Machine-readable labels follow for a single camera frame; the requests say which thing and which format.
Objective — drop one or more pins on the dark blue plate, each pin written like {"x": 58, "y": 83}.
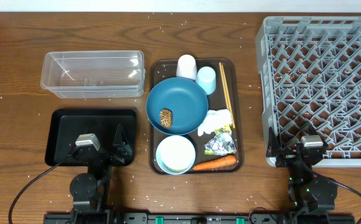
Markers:
{"x": 185, "y": 99}

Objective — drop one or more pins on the light blue plastic cup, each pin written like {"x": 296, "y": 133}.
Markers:
{"x": 206, "y": 79}

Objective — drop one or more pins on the silver foil snack wrapper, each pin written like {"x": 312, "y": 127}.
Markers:
{"x": 222, "y": 143}

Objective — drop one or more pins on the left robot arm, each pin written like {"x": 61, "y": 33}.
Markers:
{"x": 90, "y": 190}

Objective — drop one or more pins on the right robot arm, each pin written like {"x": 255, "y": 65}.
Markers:
{"x": 313, "y": 196}

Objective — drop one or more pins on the light blue bowl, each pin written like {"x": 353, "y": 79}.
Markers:
{"x": 160, "y": 155}

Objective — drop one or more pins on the black waste tray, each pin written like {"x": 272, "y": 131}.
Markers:
{"x": 67, "y": 124}

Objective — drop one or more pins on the pink plastic cup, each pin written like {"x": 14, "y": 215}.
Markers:
{"x": 186, "y": 67}

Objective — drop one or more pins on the crumpled white tissue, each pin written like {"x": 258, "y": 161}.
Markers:
{"x": 215, "y": 119}

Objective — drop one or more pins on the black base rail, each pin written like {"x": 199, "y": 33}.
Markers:
{"x": 144, "y": 218}

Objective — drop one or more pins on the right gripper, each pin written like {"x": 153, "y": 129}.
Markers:
{"x": 274, "y": 149}

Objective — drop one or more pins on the grey dishwasher rack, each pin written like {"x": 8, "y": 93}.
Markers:
{"x": 310, "y": 69}

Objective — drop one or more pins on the brown food piece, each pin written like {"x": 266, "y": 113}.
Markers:
{"x": 166, "y": 118}

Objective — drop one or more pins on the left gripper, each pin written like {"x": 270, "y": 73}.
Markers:
{"x": 124, "y": 147}

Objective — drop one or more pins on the orange carrot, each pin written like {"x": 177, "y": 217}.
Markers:
{"x": 217, "y": 163}

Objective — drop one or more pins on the clear plastic bin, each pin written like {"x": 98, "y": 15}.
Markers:
{"x": 94, "y": 74}

